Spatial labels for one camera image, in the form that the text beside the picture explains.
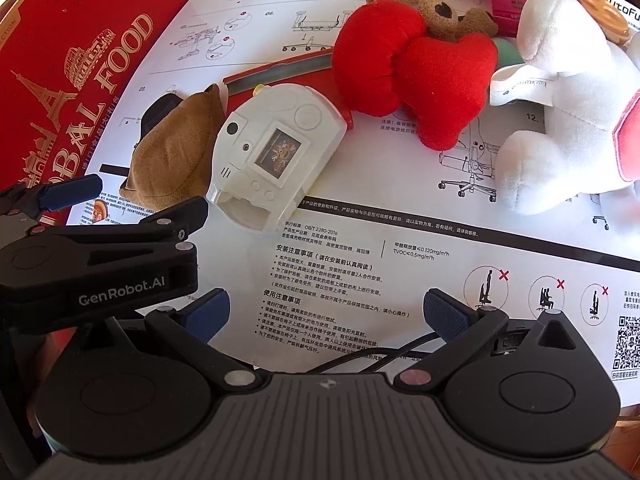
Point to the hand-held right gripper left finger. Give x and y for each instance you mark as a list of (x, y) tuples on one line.
[(210, 310)]

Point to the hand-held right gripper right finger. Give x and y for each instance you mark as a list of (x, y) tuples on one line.
[(447, 310)]

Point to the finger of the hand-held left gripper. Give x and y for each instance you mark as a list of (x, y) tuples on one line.
[(70, 194), (170, 215)]

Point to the red printed cardboard box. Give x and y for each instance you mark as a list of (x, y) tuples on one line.
[(75, 85)]

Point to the red plush bow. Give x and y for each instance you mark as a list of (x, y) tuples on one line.
[(440, 85)]

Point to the brown teddy bear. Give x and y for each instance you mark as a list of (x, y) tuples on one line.
[(445, 15)]

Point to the white instruction sheet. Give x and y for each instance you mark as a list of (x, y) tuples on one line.
[(400, 260)]

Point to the red phone stand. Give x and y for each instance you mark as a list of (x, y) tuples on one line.
[(280, 67)]

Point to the green ball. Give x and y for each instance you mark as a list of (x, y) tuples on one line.
[(507, 52)]

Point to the white plush toy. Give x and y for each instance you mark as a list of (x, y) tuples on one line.
[(560, 60)]

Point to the pink plastic toy house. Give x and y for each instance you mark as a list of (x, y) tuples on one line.
[(505, 10)]

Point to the white toy camera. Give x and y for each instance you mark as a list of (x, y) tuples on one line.
[(290, 125)]

